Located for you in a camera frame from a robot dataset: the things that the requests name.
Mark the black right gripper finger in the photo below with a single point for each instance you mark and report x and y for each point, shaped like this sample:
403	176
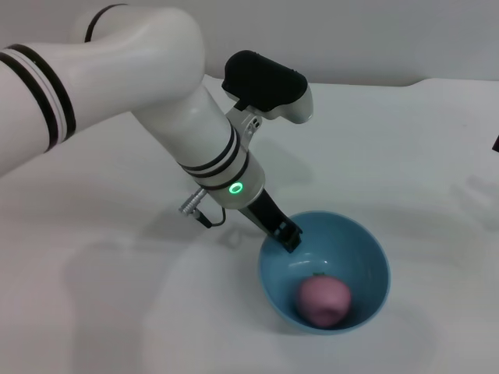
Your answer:
496	144

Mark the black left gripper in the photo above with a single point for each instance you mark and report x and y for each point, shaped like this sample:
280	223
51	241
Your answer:
269	218

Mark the blue bowl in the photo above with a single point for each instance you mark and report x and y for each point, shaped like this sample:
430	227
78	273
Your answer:
351	249

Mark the pink toy peach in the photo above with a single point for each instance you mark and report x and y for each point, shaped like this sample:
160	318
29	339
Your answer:
323	302

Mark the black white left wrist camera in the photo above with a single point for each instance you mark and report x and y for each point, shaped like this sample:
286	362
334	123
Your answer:
265	82

